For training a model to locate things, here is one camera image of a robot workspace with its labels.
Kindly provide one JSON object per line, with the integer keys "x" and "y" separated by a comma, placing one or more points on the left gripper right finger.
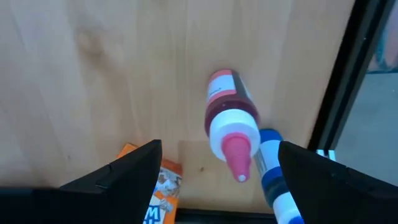
{"x": 342, "y": 199}

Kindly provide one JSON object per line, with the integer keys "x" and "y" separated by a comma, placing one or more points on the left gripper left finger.
{"x": 93, "y": 202}

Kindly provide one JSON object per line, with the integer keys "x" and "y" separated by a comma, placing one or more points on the orange snack box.
{"x": 166, "y": 189}

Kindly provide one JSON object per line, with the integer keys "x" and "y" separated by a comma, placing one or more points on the pink food colouring bottle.
{"x": 231, "y": 118}

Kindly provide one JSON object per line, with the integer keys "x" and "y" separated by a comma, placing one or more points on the blue food colouring bottle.
{"x": 273, "y": 174}

